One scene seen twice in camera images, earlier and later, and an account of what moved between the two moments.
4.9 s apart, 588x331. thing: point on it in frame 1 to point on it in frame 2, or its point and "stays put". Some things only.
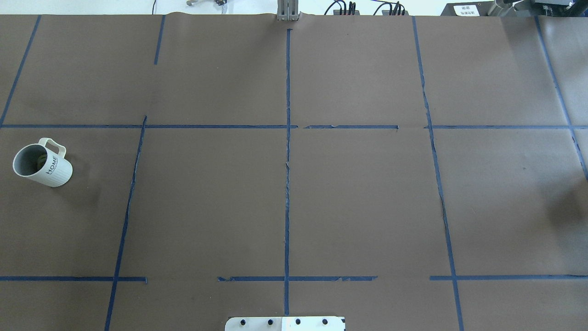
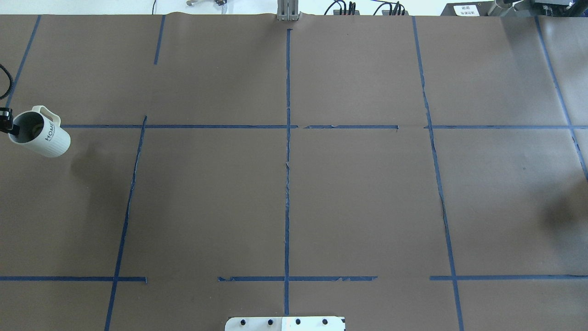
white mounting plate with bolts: x=285 y=323 stays put
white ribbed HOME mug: x=41 y=164 to x=40 y=133
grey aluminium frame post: x=287 y=10 stays put
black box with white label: x=483 y=8 stays put
